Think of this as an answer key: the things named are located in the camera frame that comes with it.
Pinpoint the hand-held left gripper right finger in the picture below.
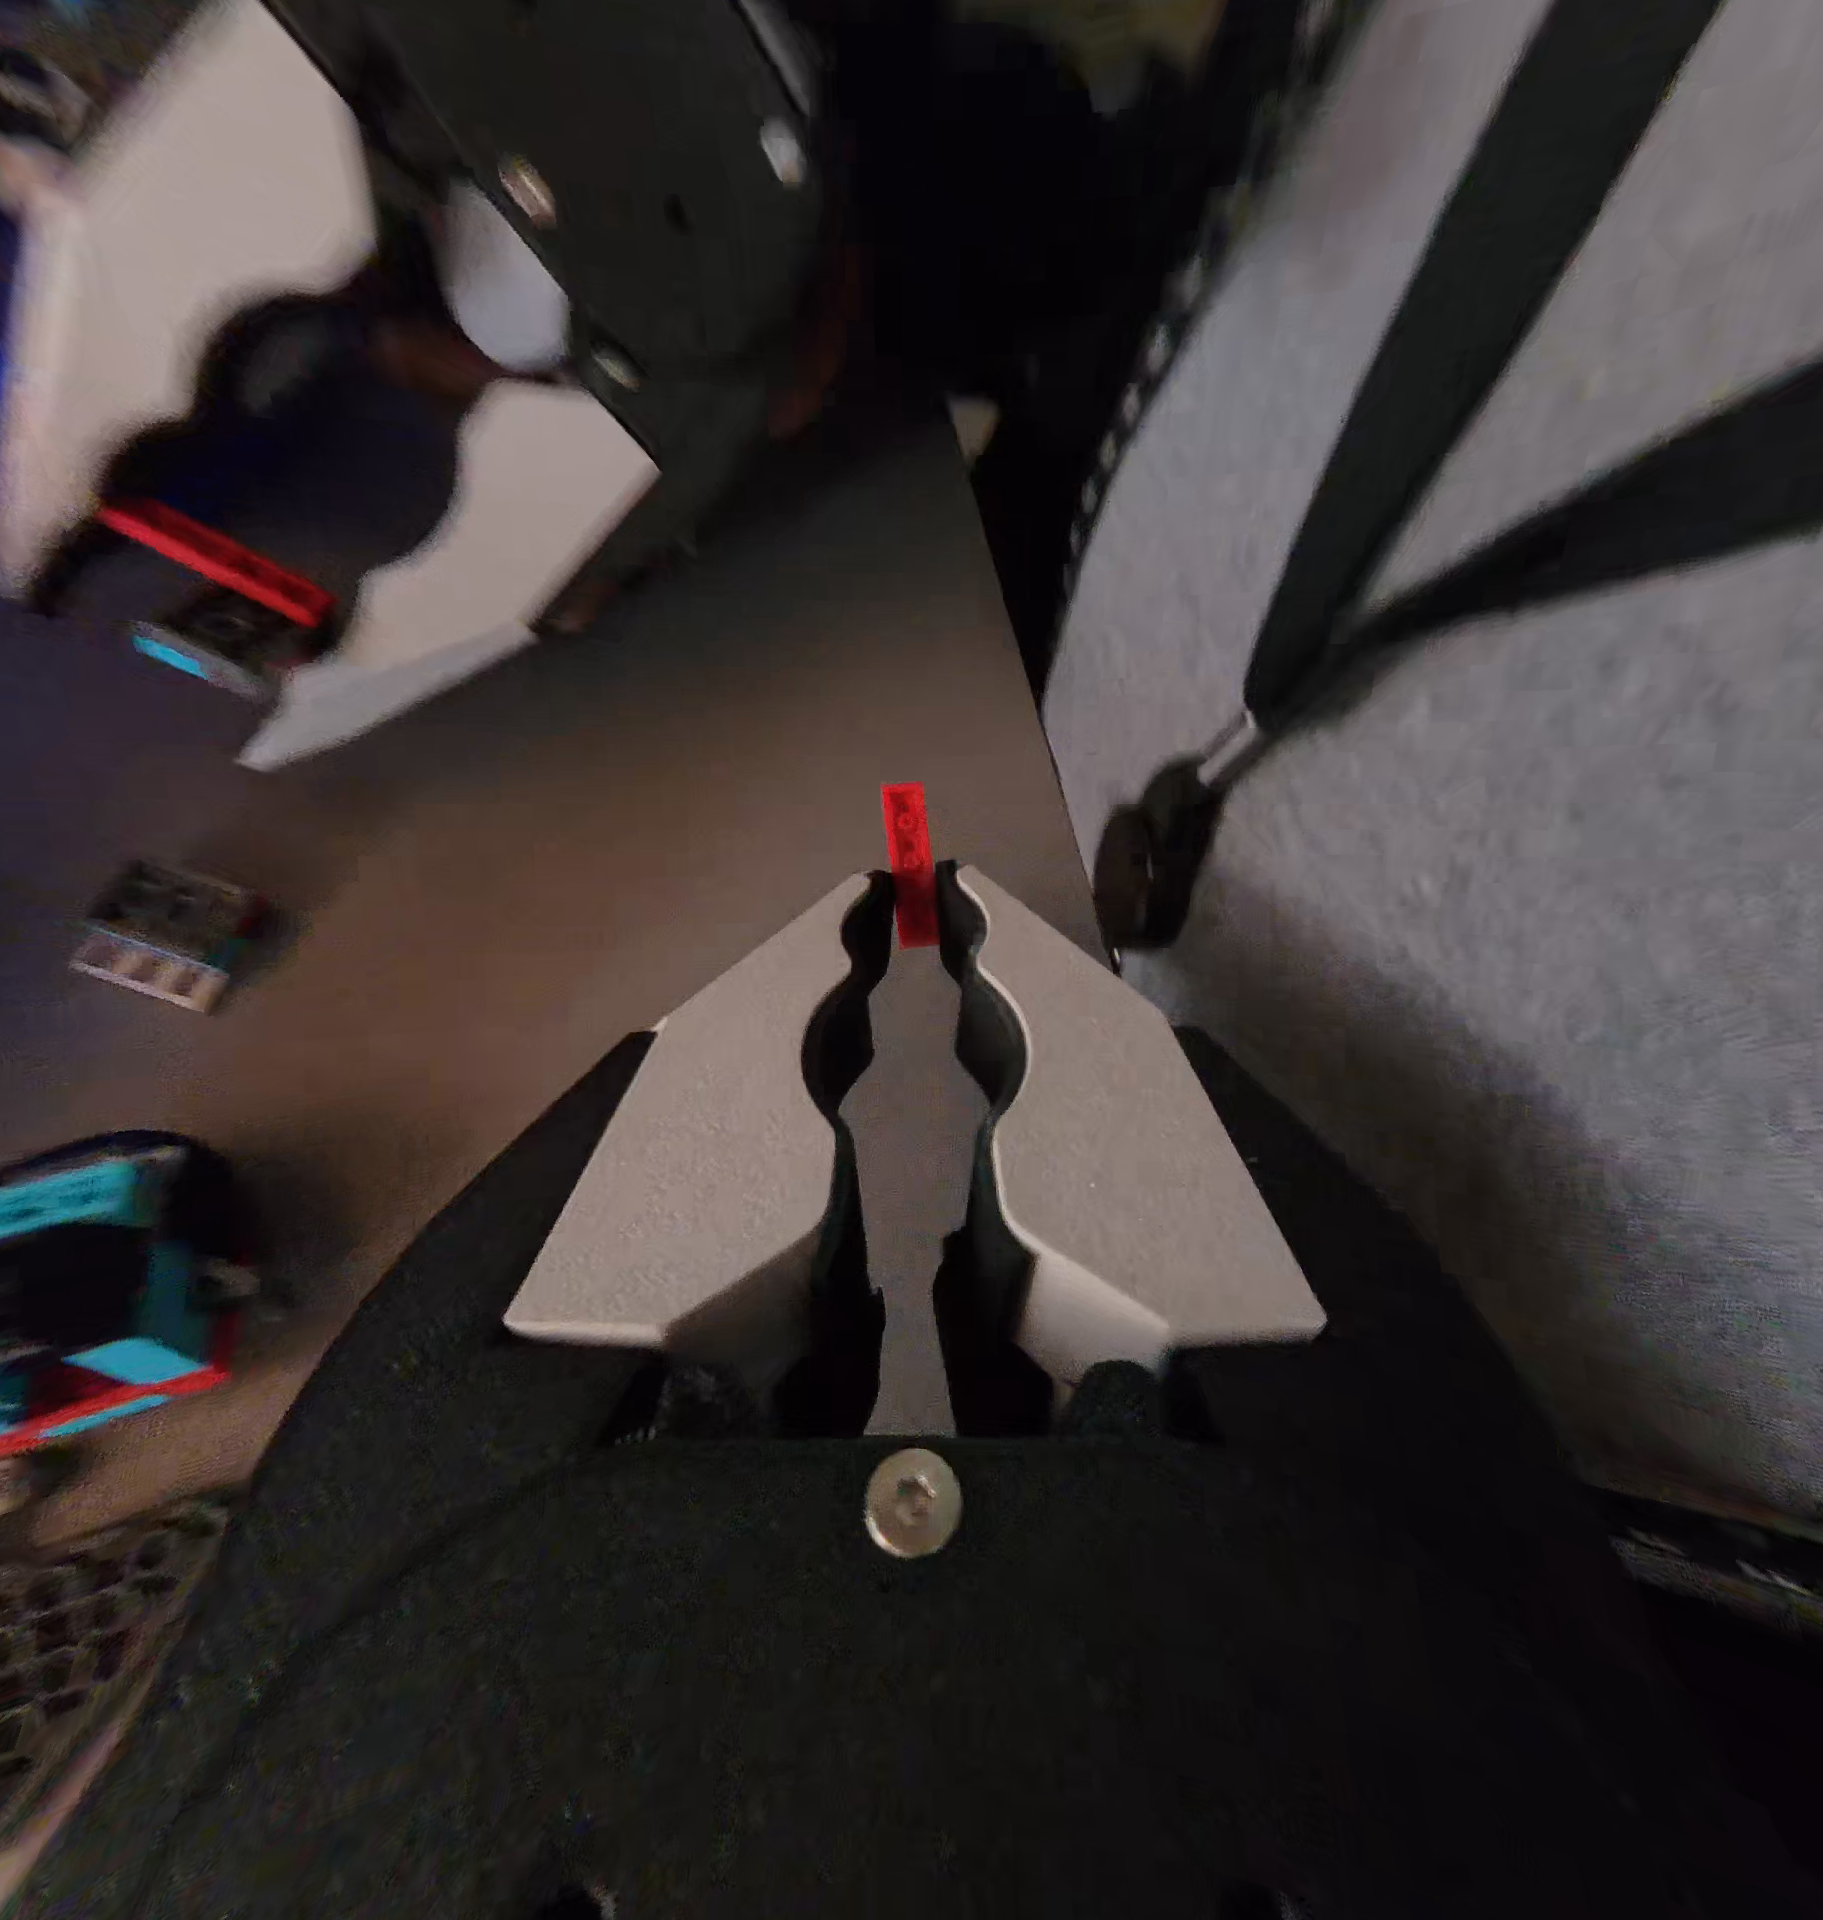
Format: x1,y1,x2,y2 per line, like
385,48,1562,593
933,861,1327,1381

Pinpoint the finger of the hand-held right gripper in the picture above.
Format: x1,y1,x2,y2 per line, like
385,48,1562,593
0,0,382,603
236,380,661,773

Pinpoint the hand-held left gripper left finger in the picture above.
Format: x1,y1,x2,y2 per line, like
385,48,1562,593
503,870,889,1351

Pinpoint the red and teal brick assembly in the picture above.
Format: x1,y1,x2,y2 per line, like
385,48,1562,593
90,498,342,702

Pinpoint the thin red plate brick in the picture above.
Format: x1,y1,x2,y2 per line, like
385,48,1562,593
877,779,946,951

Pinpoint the teal and black brick block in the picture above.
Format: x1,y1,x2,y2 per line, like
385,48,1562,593
0,1127,259,1469

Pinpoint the grey desk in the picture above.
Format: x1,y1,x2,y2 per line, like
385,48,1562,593
0,405,1114,1876

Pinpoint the black badge reel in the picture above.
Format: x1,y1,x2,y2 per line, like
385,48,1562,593
1088,717,1265,958

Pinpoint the person's black jacket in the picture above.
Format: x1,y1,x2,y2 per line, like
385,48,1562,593
819,0,1301,706

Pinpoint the person's grey sweatshirt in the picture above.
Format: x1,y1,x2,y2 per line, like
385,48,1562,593
1043,0,1823,1523

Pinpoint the teal and grey brick plate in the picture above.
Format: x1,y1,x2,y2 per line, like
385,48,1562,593
68,860,283,1018

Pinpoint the black studded plate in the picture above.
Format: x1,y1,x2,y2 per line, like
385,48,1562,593
0,1499,229,1883

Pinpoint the black speckled drawstring cord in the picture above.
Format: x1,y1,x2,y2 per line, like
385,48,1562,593
1069,240,1213,602

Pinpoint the black lanyard strap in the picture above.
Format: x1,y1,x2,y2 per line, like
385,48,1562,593
1239,0,1823,728

